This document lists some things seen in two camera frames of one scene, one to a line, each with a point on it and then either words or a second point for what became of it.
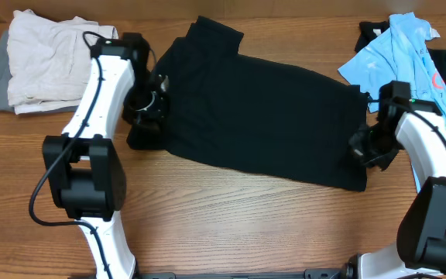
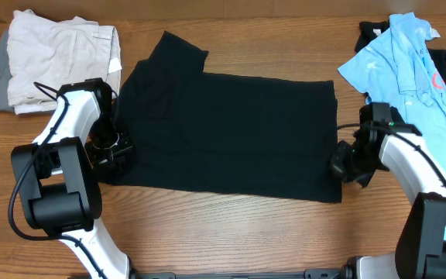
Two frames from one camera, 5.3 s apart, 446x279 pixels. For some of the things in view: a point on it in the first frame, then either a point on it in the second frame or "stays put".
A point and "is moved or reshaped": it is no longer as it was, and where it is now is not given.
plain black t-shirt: x=237 y=108 is moved or reshaped
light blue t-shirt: x=400 y=53 stays put
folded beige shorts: x=48 y=60 stays put
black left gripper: x=155 y=118 to x=101 y=160
